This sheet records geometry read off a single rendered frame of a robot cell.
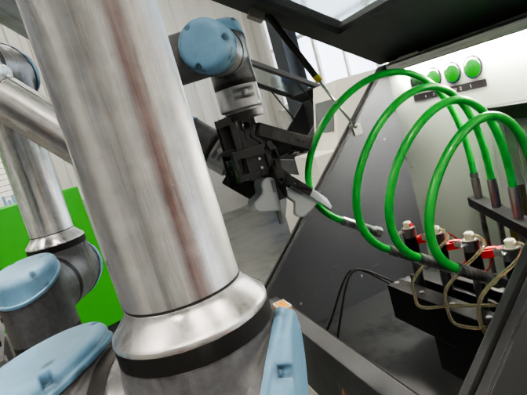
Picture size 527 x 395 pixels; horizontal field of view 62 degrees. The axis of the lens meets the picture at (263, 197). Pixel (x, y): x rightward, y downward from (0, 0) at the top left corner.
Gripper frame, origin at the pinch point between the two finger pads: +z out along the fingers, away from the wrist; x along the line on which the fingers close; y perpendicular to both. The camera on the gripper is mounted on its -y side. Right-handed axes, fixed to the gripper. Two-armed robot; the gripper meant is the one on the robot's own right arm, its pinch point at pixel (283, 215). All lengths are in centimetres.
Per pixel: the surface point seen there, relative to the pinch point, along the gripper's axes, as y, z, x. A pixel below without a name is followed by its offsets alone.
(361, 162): -13.2, -6.1, 9.0
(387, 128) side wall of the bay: -49, -6, -31
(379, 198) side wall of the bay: -42, 12, -31
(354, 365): -1.3, 27.0, 10.2
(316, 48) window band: -333, -109, -536
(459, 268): -14.7, 10.8, 25.0
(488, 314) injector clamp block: -23.5, 23.9, 19.3
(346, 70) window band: -345, -63, -490
